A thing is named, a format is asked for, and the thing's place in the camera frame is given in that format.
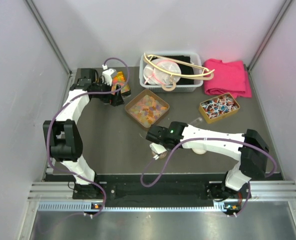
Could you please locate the gold tin colourful gummies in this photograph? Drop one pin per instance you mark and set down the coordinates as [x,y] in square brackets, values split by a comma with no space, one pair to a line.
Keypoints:
[119,81]

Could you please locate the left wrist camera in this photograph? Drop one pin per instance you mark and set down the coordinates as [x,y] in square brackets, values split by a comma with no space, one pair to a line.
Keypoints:
[108,75]

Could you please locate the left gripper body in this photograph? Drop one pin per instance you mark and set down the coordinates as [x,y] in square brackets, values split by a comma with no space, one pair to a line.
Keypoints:
[102,87]

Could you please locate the white round lid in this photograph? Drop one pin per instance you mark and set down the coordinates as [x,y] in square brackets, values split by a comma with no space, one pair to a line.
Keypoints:
[199,151]

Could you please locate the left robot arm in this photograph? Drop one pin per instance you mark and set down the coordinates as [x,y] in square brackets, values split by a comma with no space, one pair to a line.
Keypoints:
[62,135]

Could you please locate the black cloth in basket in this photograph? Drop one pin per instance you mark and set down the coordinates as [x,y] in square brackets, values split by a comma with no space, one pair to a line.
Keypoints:
[185,67]

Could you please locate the wooden clothes hanger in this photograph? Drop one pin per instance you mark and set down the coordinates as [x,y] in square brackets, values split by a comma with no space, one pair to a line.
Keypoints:
[165,72]

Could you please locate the gold tin pastel gummies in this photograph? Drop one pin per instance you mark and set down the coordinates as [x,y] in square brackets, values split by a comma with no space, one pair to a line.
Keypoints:
[147,109]

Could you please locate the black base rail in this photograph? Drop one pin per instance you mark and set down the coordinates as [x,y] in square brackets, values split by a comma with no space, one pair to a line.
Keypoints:
[172,190]

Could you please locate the gold tin wrapped candies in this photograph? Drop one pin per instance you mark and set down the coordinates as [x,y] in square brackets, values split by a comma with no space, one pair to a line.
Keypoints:
[218,107]

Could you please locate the clear round container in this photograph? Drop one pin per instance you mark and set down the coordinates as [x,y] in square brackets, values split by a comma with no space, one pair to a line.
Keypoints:
[159,153]

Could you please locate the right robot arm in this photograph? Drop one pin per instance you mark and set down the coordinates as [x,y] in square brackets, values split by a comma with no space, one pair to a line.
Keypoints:
[248,149]

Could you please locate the pink cloth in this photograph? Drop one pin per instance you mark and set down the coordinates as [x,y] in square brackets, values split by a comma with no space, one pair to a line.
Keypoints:
[228,77]

